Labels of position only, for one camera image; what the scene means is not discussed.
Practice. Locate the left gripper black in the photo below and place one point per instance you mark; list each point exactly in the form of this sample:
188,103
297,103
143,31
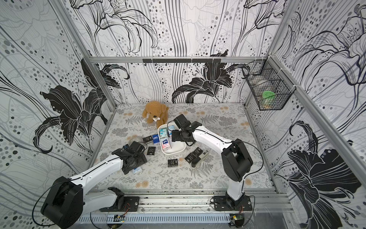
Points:
142,160

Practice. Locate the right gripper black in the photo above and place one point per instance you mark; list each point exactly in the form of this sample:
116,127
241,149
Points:
177,135

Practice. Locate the light blue tissue pack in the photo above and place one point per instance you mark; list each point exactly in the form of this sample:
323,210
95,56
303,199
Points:
170,129

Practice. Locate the teal cartoon tissue pack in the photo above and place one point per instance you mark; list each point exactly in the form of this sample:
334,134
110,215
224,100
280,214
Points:
163,133

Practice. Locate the pink Tempo tissue pack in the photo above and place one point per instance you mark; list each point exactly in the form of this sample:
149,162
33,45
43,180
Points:
165,144

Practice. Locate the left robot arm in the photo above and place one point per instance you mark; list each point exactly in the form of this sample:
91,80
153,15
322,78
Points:
68,199

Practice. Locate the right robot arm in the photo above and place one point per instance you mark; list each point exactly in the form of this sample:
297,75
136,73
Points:
236,159

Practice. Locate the white plastic storage box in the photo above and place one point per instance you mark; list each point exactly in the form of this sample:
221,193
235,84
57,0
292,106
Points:
176,147

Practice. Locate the white blue tissue pack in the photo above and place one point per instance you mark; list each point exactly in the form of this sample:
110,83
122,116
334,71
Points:
137,170

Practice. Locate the black Face tissue pack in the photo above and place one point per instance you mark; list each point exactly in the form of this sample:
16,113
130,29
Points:
148,139

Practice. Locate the black long tissue pack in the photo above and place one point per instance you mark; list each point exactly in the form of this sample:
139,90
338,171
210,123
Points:
191,156

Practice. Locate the blue Tempo tissue pack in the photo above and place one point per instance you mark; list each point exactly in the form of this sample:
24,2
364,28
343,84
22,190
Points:
155,139

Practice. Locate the grey black stapler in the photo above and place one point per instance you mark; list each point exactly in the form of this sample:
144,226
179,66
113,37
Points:
199,159

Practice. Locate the black square tissue pack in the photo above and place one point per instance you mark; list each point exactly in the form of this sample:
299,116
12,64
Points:
172,163

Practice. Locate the brown teddy bear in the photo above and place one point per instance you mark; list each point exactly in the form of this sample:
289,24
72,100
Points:
155,112

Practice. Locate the green lidded cup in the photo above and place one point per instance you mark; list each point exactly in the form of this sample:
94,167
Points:
267,98

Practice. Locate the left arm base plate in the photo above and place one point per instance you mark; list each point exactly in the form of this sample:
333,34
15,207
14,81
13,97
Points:
123,202

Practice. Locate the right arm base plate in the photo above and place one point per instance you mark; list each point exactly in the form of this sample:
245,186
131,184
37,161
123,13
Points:
226,203

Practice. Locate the white slotted cable duct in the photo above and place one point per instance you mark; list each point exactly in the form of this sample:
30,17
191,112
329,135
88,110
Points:
167,218

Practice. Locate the black wire basket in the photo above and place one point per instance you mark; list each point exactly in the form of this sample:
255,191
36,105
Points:
266,75

